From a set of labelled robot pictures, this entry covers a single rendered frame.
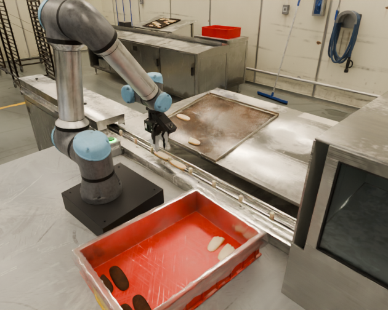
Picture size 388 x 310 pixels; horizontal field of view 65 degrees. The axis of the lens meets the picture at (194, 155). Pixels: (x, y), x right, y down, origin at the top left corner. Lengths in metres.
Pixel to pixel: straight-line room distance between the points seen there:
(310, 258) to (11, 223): 1.01
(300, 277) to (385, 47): 4.05
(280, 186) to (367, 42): 3.69
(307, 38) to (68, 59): 4.29
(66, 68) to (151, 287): 0.72
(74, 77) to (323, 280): 0.94
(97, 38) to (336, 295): 0.92
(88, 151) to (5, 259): 0.43
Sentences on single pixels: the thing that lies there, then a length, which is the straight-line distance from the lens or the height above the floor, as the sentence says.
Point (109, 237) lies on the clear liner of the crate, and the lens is 0.99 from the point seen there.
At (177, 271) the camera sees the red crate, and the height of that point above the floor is 0.82.
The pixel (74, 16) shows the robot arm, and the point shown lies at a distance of 0.99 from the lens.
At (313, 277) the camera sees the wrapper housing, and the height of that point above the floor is 0.95.
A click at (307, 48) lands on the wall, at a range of 5.07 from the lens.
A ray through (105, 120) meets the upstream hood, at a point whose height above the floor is 0.91.
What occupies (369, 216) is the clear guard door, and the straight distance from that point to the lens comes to 0.70.
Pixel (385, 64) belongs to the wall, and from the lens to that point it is 4.72.
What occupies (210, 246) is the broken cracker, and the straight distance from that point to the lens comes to 1.04.
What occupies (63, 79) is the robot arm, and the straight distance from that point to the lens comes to 1.11.
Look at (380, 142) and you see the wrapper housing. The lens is 0.72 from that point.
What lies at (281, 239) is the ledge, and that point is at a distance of 1.06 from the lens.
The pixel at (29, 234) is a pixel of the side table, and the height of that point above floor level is 0.82.
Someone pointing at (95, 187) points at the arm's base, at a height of 0.96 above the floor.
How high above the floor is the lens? 1.58
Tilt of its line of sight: 29 degrees down
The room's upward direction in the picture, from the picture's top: straight up
